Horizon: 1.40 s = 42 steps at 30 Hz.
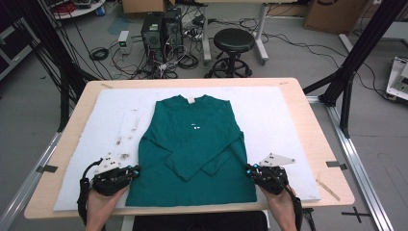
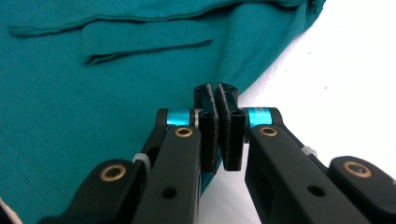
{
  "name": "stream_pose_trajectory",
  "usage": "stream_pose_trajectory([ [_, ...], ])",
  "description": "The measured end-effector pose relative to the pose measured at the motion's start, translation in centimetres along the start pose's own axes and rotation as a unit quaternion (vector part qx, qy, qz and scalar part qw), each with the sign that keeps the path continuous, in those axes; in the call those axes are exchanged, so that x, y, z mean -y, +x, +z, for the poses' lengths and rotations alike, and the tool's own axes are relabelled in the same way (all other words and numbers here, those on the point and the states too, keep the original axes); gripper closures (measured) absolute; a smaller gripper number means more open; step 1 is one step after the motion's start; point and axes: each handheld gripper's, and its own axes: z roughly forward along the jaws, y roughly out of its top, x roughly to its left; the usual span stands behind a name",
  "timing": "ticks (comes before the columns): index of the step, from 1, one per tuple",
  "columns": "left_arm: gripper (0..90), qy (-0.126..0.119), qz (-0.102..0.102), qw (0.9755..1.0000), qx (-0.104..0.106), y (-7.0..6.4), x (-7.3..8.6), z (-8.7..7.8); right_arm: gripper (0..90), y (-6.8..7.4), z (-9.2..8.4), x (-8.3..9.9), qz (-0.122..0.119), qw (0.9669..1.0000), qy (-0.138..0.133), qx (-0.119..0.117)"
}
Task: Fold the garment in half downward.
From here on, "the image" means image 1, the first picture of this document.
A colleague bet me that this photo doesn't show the black tape strip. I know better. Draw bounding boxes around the black tape strip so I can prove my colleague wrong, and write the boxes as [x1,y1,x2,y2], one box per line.
[325,160,348,171]
[35,165,59,174]

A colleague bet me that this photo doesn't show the green long-sleeved shirt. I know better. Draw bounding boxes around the green long-sleeved shirt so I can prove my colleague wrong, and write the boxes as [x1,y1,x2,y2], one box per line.
[124,93,258,207]

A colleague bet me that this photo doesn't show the thin wooden stick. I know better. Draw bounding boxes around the thin wooden stick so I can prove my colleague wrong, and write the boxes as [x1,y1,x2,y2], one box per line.
[315,178,342,202]

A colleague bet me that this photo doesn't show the small white box green display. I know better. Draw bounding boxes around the small white box green display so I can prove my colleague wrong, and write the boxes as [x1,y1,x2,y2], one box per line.
[117,30,131,55]

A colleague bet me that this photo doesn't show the black tape cross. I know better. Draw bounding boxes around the black tape cross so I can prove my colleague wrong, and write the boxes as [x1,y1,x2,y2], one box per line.
[341,206,371,224]

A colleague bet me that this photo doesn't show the white device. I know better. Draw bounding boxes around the white device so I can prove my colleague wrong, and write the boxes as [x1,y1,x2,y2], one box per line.
[386,56,408,103]

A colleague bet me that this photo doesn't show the round white table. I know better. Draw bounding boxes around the round white table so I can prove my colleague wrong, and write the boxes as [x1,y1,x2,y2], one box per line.
[52,0,107,20]

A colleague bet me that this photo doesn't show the tangle of floor cables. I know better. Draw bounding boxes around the tangle of floor cables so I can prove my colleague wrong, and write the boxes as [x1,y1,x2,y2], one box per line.
[109,41,200,80]

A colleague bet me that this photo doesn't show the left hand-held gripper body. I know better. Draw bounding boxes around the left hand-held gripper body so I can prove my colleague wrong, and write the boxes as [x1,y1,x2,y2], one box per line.
[90,152,136,196]

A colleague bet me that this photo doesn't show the person's right hand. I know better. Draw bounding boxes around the person's right hand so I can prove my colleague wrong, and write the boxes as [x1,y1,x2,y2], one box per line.
[259,184,297,220]

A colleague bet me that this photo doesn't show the black round stool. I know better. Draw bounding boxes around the black round stool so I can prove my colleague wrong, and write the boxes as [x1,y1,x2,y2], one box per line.
[204,27,257,79]

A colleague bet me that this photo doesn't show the black metal frame post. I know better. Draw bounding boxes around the black metal frame post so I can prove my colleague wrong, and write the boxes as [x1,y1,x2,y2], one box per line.
[0,0,101,133]
[302,0,408,139]

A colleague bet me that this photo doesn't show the large brown cardboard box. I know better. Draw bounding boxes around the large brown cardboard box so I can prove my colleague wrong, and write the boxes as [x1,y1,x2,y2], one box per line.
[303,0,368,35]

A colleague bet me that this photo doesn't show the red cable bundle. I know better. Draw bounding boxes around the red cable bundle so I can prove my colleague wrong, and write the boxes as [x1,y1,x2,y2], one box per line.
[54,1,77,14]

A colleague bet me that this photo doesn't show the black computer tower green label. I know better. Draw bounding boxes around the black computer tower green label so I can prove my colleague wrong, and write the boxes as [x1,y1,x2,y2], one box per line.
[140,13,165,63]

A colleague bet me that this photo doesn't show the coiled black cable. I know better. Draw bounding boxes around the coiled black cable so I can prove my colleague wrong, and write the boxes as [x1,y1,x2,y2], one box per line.
[89,46,111,62]

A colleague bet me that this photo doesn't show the white table cover sheet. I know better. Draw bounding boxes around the white table cover sheet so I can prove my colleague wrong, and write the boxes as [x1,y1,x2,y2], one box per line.
[52,86,321,212]

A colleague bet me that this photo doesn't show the person's dark trousers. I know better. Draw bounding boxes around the person's dark trousers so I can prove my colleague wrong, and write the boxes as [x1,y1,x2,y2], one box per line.
[132,210,268,231]

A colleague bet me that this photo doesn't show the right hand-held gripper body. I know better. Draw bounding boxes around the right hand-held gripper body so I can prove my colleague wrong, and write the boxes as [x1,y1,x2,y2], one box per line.
[253,152,296,195]

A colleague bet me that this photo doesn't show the black floor cable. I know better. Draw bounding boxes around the black floor cable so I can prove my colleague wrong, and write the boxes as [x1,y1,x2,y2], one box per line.
[266,32,391,99]

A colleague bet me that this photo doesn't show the aluminium floor rail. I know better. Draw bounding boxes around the aluminium floor rail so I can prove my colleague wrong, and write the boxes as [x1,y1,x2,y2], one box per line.
[0,131,63,231]
[306,95,396,231]

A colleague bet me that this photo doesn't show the person's left hand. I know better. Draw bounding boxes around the person's left hand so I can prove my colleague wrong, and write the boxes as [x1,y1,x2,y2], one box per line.
[86,185,129,222]

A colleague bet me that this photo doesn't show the open brown cardboard box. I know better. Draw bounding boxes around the open brown cardboard box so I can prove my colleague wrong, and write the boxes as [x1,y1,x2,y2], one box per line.
[122,0,176,14]

